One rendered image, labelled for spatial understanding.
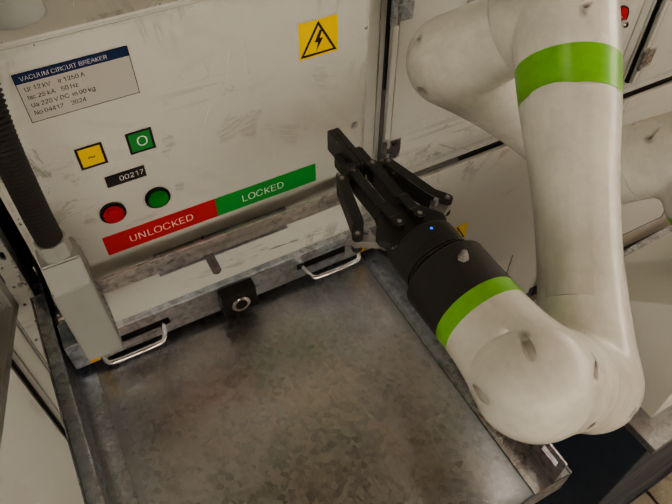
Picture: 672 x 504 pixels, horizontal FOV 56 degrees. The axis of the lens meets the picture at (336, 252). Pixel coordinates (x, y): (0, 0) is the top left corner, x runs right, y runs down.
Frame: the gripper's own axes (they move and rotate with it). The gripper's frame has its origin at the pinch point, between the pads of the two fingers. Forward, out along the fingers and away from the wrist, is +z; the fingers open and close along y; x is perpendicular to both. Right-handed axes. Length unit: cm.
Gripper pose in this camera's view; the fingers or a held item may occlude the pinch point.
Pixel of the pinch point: (346, 154)
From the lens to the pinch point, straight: 76.6
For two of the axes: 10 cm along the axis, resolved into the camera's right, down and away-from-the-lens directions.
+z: -4.7, -6.7, 5.8
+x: 0.0, -6.5, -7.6
